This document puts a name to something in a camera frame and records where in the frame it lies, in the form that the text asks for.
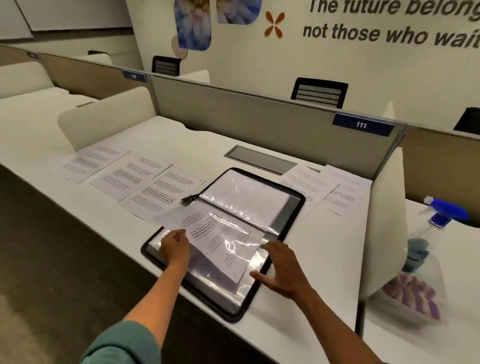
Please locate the person's left fingers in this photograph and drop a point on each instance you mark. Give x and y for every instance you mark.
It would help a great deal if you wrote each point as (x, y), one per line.
(176, 235)

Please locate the white wall board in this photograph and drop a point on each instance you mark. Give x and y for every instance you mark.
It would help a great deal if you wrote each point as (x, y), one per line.
(75, 13)

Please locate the blue desk number label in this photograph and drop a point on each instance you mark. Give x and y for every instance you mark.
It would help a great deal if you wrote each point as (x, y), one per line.
(33, 55)
(363, 124)
(134, 76)

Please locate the person's left hand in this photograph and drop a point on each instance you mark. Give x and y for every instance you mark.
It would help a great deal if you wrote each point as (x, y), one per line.
(174, 249)

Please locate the person's right hand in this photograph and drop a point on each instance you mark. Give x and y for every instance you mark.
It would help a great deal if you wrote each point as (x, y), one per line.
(288, 272)

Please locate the black mesh office chair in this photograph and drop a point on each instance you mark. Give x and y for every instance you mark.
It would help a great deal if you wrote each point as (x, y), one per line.
(165, 66)
(318, 92)
(468, 122)
(99, 53)

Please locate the black zip folder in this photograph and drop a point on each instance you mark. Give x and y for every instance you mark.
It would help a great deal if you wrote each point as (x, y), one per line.
(289, 217)

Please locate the beige desk partition panel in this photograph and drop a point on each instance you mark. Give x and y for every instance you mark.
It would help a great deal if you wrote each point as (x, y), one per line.
(438, 168)
(262, 120)
(90, 77)

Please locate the blank sheet in clear pocket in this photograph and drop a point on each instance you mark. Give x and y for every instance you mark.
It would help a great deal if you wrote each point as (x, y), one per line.
(243, 191)

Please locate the white printed paper sheet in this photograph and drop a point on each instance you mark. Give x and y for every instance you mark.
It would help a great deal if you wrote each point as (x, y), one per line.
(161, 195)
(129, 176)
(305, 183)
(88, 162)
(348, 189)
(210, 232)

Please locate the brown spiral wall decal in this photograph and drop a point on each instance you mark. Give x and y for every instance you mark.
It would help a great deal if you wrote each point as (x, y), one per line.
(180, 47)

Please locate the white side divider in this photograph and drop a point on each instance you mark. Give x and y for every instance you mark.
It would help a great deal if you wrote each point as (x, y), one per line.
(108, 118)
(93, 59)
(386, 225)
(22, 78)
(197, 76)

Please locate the person's left forearm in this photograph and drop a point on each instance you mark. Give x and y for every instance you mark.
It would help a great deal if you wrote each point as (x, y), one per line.
(157, 296)

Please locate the person's right forearm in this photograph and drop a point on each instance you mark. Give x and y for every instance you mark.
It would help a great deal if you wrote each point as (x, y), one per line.
(333, 330)

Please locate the purple cloth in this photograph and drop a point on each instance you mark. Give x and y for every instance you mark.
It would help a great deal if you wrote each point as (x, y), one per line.
(412, 296)

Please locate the blue flower wall poster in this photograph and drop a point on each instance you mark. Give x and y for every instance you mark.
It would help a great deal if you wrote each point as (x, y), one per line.
(238, 11)
(192, 24)

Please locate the teal sleeve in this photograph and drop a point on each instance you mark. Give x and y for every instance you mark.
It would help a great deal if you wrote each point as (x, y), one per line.
(120, 345)

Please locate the dark wall lettering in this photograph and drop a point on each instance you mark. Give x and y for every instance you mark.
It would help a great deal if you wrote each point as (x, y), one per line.
(375, 33)

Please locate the person's right thumb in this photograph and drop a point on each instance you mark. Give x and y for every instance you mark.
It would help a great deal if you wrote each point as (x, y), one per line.
(262, 276)

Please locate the orange flower wall decal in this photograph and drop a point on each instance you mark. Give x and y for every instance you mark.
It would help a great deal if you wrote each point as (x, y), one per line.
(274, 24)

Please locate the clear plastic sleeve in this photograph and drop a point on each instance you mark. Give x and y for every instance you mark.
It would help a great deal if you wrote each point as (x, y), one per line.
(210, 294)

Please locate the clear spray bottle blue nozzle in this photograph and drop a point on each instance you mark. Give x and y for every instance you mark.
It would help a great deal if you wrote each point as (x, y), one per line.
(446, 212)

